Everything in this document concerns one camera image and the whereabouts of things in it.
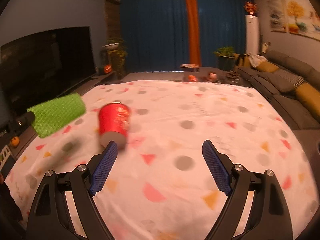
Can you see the orange curtain strip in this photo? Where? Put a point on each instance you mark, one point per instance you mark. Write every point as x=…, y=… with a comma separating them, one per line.
x=193, y=32

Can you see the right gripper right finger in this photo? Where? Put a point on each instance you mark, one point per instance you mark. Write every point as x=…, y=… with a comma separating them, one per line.
x=255, y=207

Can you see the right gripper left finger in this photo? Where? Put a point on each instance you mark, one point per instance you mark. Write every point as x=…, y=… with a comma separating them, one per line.
x=49, y=216

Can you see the green foam net sleeve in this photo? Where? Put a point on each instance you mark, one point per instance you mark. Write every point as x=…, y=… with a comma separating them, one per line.
x=53, y=115

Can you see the grey sectional sofa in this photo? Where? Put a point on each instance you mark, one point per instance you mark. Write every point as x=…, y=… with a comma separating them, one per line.
x=298, y=118

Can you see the white standing air conditioner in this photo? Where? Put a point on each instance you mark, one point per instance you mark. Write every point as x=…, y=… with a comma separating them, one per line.
x=252, y=34

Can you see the patterned white tablecloth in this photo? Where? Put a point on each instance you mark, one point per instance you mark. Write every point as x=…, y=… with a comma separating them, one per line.
x=160, y=186

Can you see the red flower decoration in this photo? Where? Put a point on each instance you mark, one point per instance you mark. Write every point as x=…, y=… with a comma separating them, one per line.
x=251, y=8

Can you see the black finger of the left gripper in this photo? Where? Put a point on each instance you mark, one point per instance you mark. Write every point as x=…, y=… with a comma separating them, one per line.
x=15, y=127

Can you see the yellow cushion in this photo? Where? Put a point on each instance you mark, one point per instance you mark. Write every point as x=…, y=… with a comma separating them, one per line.
x=267, y=66
x=309, y=97

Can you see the left small painting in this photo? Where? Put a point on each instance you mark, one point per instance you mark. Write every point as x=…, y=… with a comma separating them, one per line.
x=277, y=16

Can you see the sailboat painting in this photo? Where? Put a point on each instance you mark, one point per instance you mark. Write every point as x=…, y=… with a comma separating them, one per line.
x=302, y=18

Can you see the plant on stand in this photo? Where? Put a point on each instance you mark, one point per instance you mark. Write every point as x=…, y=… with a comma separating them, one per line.
x=113, y=56

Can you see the red paper cup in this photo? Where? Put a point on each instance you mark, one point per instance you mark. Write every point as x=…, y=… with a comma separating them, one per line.
x=114, y=124

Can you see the grey flat cushion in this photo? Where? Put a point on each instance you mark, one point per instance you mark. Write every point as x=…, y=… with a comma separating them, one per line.
x=280, y=83

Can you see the black television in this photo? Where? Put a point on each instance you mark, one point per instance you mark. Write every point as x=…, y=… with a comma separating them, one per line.
x=42, y=66

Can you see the yellow cushion far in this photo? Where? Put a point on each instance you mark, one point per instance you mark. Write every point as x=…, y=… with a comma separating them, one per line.
x=267, y=66

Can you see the blue curtain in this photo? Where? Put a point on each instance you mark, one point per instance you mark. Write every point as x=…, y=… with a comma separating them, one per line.
x=156, y=32

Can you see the potted green plant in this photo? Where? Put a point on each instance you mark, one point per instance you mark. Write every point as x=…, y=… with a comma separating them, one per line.
x=225, y=58

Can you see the yellow cushion middle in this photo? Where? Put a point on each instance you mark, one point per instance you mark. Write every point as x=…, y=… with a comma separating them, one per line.
x=309, y=97

